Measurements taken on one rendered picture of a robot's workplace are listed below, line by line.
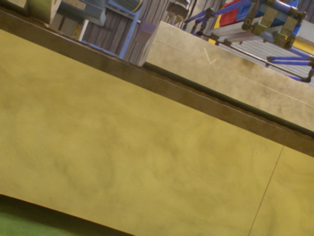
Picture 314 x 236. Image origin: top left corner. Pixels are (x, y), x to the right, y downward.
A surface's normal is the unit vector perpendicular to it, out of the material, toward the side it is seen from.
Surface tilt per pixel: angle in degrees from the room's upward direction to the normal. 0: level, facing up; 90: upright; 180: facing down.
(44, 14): 149
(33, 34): 90
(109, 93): 90
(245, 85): 80
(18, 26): 90
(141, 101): 90
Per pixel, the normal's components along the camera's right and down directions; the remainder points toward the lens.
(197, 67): 0.22, -0.09
